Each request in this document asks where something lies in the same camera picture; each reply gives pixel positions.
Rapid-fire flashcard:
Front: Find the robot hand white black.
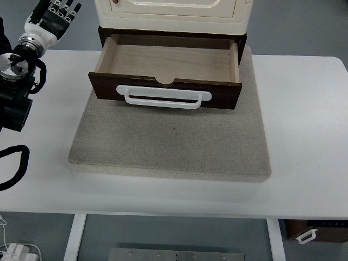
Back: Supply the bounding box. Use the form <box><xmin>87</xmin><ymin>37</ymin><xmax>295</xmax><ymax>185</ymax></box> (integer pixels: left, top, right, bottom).
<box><xmin>18</xmin><ymin>0</ymin><xmax>82</xmax><ymax>46</ymax></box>

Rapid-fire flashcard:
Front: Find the white drawer handle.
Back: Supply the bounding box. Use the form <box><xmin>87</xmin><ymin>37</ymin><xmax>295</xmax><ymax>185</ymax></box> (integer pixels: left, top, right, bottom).
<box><xmin>116</xmin><ymin>84</ymin><xmax>212</xmax><ymax>110</ymax></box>

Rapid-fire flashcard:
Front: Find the dark wood drawer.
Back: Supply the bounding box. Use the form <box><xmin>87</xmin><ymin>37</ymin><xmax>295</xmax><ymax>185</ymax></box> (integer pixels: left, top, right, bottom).
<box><xmin>88</xmin><ymin>34</ymin><xmax>243</xmax><ymax>111</ymax></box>

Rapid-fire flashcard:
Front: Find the cream cabinet with door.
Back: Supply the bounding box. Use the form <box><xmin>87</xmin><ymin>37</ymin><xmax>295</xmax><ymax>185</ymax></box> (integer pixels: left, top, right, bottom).
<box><xmin>94</xmin><ymin>0</ymin><xmax>255</xmax><ymax>35</ymax></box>

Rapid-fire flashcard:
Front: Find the beige fabric mat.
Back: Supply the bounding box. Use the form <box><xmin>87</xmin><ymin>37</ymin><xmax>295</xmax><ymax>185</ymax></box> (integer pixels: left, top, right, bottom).
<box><xmin>67</xmin><ymin>45</ymin><xmax>272</xmax><ymax>184</ymax></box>

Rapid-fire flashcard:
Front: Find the white table leg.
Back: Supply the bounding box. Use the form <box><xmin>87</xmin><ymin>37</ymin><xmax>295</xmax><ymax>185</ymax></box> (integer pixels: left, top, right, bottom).
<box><xmin>265</xmin><ymin>218</ymin><xmax>287</xmax><ymax>261</ymax></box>
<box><xmin>63</xmin><ymin>214</ymin><xmax>88</xmax><ymax>261</ymax></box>

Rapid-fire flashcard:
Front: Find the white power adapter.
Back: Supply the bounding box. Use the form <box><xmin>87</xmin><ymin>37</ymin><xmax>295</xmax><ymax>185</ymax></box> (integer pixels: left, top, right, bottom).
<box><xmin>0</xmin><ymin>243</ymin><xmax>42</xmax><ymax>261</ymax></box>

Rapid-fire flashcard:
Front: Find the brown wooden box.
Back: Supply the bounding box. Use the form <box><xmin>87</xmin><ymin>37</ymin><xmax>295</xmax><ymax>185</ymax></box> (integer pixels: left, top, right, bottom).
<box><xmin>284</xmin><ymin>219</ymin><xmax>348</xmax><ymax>244</ymax></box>

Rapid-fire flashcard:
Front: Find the white cable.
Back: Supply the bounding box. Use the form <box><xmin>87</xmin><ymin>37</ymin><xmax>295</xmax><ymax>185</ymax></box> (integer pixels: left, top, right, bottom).
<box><xmin>0</xmin><ymin>214</ymin><xmax>8</xmax><ymax>248</ymax></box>

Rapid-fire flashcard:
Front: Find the small white box handle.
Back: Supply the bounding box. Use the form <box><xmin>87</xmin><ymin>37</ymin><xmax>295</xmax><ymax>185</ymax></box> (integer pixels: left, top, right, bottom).
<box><xmin>295</xmin><ymin>228</ymin><xmax>319</xmax><ymax>245</ymax></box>

